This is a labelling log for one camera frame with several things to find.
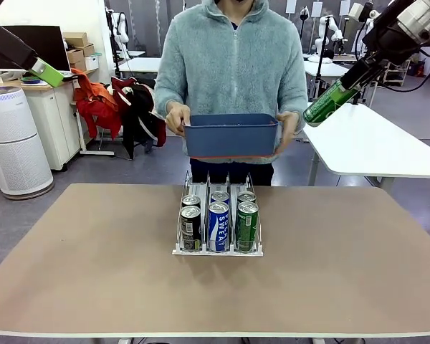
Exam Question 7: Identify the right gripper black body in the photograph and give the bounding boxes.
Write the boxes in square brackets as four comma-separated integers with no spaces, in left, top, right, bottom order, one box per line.
[364,16,420,65]

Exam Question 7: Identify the green Chilsung cider can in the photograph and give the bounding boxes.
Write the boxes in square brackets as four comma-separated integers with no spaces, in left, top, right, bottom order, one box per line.
[236,191,257,206]
[302,80,359,128]
[236,201,260,252]

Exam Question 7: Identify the blue plastic bin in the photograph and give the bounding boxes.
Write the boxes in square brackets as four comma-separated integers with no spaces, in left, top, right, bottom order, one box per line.
[183,113,284,159]

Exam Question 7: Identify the person's right forearm teal sleeve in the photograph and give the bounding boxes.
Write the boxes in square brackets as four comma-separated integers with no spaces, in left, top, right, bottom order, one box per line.
[154,85,187,121]

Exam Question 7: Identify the person's left forearm teal sleeve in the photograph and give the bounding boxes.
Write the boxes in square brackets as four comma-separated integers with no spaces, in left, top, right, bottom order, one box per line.
[282,85,309,135]

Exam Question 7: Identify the clear plastic can dispenser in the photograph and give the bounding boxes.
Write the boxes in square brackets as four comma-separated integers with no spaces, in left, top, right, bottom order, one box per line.
[171,171,264,257]

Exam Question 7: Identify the person's left hand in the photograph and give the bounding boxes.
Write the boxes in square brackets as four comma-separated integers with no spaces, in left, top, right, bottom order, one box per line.
[274,110,299,153]

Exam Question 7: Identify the person's right hand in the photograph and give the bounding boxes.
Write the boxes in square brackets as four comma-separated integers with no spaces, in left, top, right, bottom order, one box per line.
[164,104,193,138]

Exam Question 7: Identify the black computer monitor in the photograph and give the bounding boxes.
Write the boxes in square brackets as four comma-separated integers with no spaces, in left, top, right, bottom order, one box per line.
[0,24,72,75]

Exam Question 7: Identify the white background table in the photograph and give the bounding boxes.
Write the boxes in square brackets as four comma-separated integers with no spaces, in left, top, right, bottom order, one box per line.
[117,57,163,78]
[303,59,361,105]

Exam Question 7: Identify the wooden shelf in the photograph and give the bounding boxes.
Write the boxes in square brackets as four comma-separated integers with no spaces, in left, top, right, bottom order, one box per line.
[383,59,412,87]

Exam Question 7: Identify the small white box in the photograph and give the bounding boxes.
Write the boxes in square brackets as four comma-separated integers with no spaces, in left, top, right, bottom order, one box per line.
[85,53,102,72]

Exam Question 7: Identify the white cabinet desk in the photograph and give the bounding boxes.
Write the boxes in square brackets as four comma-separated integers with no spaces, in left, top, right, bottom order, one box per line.
[0,70,83,172]

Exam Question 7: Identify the orange jacket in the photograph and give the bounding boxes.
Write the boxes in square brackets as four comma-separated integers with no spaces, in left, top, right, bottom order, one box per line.
[70,67,123,141]

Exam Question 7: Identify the white side table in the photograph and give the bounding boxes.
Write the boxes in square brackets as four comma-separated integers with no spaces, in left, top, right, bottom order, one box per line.
[300,102,430,193]

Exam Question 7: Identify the white air purifier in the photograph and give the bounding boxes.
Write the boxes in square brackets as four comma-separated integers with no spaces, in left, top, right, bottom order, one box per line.
[0,85,54,201]

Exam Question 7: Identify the white clothes rack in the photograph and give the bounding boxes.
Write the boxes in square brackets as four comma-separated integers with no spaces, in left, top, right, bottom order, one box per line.
[71,80,116,158]

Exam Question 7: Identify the red and black clothes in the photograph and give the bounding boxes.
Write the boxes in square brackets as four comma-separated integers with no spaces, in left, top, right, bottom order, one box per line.
[110,75,168,161]

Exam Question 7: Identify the person in teal fleece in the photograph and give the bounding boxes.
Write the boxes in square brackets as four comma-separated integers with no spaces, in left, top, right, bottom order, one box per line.
[153,0,309,187]

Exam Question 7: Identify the blue Pocari Sweat can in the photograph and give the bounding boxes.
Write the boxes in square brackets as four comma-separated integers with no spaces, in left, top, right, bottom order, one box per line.
[210,190,231,206]
[207,201,231,252]

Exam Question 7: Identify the black Pepsi can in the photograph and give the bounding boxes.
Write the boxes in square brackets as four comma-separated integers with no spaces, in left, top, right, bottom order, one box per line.
[181,194,201,211]
[179,205,203,251]

